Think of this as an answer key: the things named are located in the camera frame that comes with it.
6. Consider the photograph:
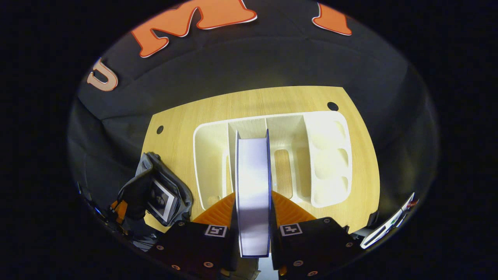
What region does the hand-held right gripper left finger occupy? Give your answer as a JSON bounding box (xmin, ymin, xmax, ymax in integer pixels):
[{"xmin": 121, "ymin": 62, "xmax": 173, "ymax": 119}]
[{"xmin": 148, "ymin": 191, "xmax": 238, "ymax": 280}]

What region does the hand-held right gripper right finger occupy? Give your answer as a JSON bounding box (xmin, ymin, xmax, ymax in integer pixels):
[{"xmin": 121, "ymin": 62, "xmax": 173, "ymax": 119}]
[{"xmin": 270, "ymin": 191, "xmax": 365, "ymax": 279}]

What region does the white plastic bookshelf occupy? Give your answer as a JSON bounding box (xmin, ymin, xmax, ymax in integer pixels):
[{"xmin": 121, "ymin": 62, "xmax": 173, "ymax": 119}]
[{"xmin": 193, "ymin": 111, "xmax": 353, "ymax": 210}]

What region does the blue cover book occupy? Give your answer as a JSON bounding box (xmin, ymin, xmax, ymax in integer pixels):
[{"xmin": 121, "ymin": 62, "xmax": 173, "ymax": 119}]
[{"xmin": 235, "ymin": 129, "xmax": 272, "ymax": 258}]

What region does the black cover book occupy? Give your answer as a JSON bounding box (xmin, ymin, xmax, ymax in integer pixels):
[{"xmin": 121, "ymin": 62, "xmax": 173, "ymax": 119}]
[{"xmin": 147, "ymin": 179, "xmax": 180, "ymax": 227}]

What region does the grey schoolbag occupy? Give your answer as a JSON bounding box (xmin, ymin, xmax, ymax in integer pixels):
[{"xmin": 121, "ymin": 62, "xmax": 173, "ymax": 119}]
[{"xmin": 117, "ymin": 152, "xmax": 194, "ymax": 251}]

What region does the black backdrop cloth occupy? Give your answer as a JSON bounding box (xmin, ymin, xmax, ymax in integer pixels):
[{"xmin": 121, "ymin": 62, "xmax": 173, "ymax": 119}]
[{"xmin": 66, "ymin": 0, "xmax": 440, "ymax": 234}]

